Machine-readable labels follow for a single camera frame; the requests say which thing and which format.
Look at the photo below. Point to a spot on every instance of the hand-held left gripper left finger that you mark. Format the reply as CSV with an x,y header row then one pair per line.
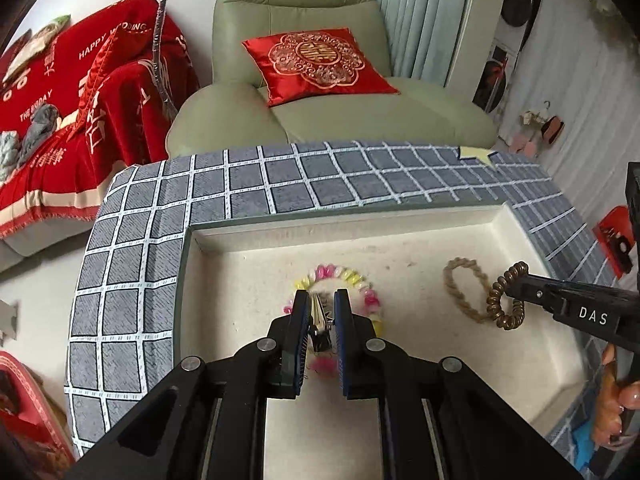
x,y
300,330

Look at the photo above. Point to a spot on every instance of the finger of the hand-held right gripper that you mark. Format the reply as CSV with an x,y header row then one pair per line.
x,y
560,300

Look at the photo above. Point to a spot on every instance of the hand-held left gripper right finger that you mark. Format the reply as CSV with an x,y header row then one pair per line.
x,y
341,340

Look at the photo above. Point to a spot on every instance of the silver metal hair clip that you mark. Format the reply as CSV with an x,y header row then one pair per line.
x,y
320,332

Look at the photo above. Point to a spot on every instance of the white tray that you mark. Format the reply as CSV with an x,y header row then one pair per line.
x,y
415,360

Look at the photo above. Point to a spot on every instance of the person's right hand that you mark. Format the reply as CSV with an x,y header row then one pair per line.
x,y
610,400

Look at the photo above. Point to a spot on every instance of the hanging pink ornaments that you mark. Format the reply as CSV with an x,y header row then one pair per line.
x,y
550,127

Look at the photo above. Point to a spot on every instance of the grey checked tablecloth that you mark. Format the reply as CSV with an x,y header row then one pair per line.
x,y
125,270

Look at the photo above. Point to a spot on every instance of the red embroidered cushion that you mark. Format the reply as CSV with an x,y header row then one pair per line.
x,y
320,60

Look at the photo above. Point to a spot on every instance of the red patterned box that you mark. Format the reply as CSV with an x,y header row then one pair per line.
x,y
30,410

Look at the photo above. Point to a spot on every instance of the grey sofa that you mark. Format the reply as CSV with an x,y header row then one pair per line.
x,y
30,247

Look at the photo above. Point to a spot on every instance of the red-covered sofa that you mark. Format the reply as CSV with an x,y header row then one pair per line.
x,y
130,100

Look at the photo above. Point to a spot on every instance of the light blue curtain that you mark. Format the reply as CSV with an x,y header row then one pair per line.
x,y
420,20

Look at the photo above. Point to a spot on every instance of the small white box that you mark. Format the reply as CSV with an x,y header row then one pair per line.
x,y
7,320

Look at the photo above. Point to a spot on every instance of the silver lamp pole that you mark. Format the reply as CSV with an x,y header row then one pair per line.
x,y
159,45

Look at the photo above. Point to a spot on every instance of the green leather armchair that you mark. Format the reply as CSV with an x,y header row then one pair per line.
x,y
310,5

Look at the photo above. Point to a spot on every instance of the grey cloth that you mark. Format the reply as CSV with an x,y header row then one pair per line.
x,y
40,125

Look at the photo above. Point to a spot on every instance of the red satin pillow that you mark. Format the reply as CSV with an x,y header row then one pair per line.
x,y
107,55

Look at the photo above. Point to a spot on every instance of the light teal cloth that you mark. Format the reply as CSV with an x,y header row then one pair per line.
x,y
7,155

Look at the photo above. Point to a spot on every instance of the photo print pillow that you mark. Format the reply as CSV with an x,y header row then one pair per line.
x,y
40,40

